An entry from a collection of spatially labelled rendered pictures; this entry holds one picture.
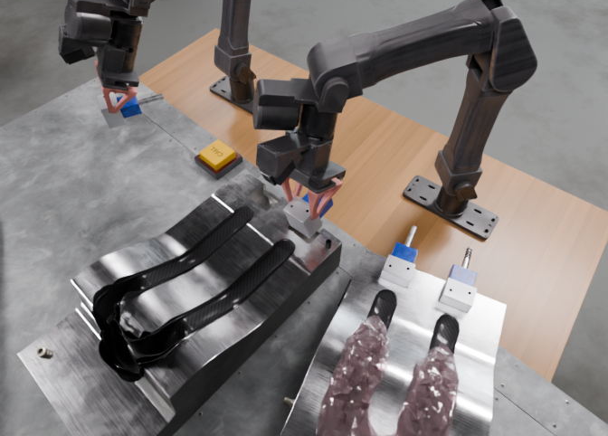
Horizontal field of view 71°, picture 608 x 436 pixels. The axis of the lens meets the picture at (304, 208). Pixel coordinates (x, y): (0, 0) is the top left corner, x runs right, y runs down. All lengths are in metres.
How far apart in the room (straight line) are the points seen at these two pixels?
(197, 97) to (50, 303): 0.62
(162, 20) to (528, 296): 2.82
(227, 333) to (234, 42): 0.66
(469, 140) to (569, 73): 2.28
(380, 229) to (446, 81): 1.85
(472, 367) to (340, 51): 0.52
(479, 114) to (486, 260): 0.32
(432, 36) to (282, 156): 0.25
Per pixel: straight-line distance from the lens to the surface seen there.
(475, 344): 0.79
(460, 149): 0.80
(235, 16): 1.04
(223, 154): 1.00
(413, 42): 0.62
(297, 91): 0.63
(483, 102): 0.73
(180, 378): 0.66
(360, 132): 1.10
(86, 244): 0.99
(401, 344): 0.73
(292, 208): 0.74
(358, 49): 0.61
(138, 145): 1.13
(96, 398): 0.77
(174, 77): 1.31
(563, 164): 2.44
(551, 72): 3.00
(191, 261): 0.79
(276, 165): 0.61
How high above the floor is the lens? 1.55
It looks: 54 degrees down
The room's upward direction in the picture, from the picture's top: straight up
